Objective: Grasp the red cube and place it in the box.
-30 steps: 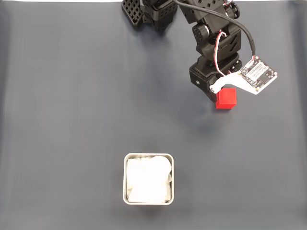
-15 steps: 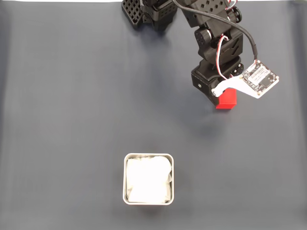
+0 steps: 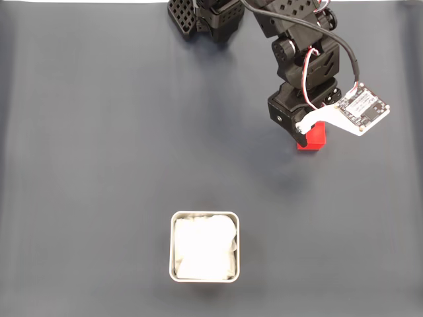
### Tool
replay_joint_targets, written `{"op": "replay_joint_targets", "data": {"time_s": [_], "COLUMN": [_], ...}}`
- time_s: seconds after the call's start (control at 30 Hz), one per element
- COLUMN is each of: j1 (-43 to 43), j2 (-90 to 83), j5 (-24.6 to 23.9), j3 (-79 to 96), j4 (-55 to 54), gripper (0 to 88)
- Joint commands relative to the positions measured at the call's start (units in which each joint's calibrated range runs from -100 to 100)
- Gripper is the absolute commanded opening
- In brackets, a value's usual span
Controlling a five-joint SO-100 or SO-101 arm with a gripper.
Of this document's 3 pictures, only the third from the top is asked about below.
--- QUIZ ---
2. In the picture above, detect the red cube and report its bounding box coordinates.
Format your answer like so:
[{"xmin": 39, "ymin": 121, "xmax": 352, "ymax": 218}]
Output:
[{"xmin": 296, "ymin": 121, "xmax": 328, "ymax": 151}]

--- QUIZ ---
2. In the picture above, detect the beige square box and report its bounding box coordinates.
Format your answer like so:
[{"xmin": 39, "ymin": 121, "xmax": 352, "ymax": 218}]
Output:
[{"xmin": 169, "ymin": 211, "xmax": 241, "ymax": 284}]

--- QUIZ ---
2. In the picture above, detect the white tissue paper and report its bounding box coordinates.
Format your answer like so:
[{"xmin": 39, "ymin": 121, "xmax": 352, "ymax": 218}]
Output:
[{"xmin": 174, "ymin": 214, "xmax": 239, "ymax": 281}]

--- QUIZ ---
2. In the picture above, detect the dark grey table mat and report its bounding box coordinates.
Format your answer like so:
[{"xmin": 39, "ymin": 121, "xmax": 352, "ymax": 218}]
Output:
[{"xmin": 0, "ymin": 2, "xmax": 423, "ymax": 317}]

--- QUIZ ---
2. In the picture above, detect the white gripper servo cable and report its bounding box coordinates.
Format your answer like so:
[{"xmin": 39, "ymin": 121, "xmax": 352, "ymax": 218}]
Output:
[{"xmin": 301, "ymin": 48, "xmax": 324, "ymax": 110}]

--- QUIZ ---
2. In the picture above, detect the camera board on white mount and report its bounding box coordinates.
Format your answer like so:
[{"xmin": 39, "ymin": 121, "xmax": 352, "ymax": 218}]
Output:
[{"xmin": 295, "ymin": 82, "xmax": 391, "ymax": 137}]

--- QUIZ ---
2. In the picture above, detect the black camera cable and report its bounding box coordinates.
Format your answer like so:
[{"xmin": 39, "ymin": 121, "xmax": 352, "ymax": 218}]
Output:
[{"xmin": 239, "ymin": 0, "xmax": 362, "ymax": 89}]

